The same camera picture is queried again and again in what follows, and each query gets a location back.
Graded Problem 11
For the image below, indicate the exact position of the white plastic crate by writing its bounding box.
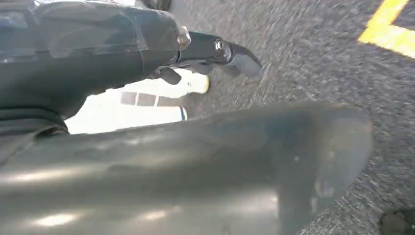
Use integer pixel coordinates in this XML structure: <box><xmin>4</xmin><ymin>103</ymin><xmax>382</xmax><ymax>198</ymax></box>
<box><xmin>64</xmin><ymin>68</ymin><xmax>210</xmax><ymax>135</ymax></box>

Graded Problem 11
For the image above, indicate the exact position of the yellow floor tape strip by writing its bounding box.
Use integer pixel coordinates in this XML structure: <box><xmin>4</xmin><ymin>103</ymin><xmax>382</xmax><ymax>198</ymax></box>
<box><xmin>357</xmin><ymin>0</ymin><xmax>415</xmax><ymax>60</ymax></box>

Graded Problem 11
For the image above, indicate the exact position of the black robot foot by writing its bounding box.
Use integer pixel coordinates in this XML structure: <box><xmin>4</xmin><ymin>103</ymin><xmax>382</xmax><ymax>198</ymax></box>
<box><xmin>378</xmin><ymin>207</ymin><xmax>415</xmax><ymax>235</ymax></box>

